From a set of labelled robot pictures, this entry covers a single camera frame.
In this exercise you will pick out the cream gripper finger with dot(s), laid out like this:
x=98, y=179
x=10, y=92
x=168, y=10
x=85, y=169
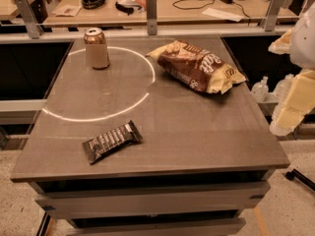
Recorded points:
x=296, y=101
x=282, y=44

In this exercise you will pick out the brown chip bag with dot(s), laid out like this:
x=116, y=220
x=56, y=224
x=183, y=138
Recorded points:
x=196, y=67

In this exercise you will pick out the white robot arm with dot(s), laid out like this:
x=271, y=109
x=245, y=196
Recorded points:
x=302, y=46

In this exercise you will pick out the orange soda can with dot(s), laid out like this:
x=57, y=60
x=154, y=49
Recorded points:
x=96, y=49

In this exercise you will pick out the right clear plastic bottle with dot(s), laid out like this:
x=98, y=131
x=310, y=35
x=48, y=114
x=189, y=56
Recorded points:
x=280, y=85

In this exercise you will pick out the clear plastic bottle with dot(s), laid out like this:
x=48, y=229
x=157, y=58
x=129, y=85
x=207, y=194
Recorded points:
x=280, y=85
x=260, y=89

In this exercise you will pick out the left clear plastic bottle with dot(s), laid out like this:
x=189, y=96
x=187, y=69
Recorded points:
x=260, y=89

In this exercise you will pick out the black stand foot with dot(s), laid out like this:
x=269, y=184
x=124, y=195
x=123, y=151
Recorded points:
x=295, y=174

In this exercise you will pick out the white paper sheet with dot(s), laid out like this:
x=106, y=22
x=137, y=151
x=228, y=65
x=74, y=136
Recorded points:
x=219, y=14

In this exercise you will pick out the grey cabinet with drawers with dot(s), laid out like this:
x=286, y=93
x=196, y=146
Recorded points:
x=203, y=158

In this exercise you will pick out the black sunglasses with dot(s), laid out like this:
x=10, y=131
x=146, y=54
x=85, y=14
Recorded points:
x=129, y=9

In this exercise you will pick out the black snack bar wrapper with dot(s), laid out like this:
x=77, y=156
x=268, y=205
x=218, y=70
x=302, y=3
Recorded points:
x=110, y=142

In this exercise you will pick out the paper card on desk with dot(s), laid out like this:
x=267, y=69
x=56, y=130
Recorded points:
x=67, y=11

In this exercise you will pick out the right metal bracket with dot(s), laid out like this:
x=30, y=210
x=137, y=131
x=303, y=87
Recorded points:
x=270, y=20

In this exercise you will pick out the metal bracket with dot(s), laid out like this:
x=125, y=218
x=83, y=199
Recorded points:
x=33, y=28
x=270, y=20
x=152, y=24

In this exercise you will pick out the middle metal bracket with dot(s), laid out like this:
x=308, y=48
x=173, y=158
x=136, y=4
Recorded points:
x=152, y=24

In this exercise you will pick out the left metal bracket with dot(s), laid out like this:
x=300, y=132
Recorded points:
x=33, y=28

